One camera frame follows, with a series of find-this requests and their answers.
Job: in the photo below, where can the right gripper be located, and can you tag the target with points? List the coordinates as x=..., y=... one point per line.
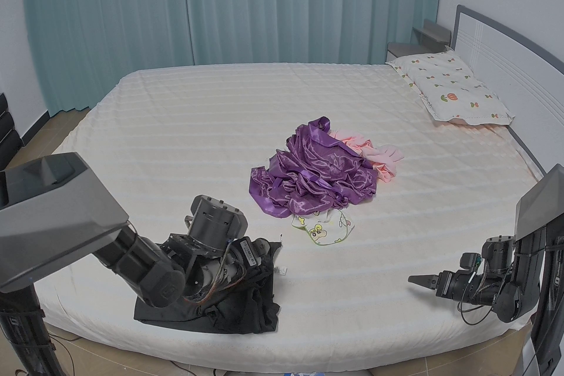
x=458, y=286

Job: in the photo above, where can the purple satin garment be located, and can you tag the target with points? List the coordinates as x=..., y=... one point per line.
x=313, y=171

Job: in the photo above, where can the black T-shirt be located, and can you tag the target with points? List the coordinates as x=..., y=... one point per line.
x=246, y=312

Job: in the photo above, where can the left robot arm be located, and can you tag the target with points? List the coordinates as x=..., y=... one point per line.
x=53, y=211

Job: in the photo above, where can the white printed garment green trim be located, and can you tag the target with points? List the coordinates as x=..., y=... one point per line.
x=328, y=231

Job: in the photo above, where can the white printed pillow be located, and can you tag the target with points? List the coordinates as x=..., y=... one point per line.
x=449, y=88

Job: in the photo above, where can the grey bedside table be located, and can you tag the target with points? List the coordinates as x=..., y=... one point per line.
x=403, y=48

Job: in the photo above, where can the pink garment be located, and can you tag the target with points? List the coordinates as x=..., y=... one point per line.
x=379, y=158

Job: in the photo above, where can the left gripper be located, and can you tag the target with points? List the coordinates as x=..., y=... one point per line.
x=249, y=255

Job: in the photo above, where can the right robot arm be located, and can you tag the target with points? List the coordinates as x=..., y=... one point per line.
x=540, y=207

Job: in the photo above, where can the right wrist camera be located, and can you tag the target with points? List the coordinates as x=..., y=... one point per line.
x=469, y=263

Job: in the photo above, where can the bed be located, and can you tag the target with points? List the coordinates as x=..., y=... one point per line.
x=220, y=114

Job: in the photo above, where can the black chest of drawers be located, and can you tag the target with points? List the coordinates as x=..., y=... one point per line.
x=8, y=132

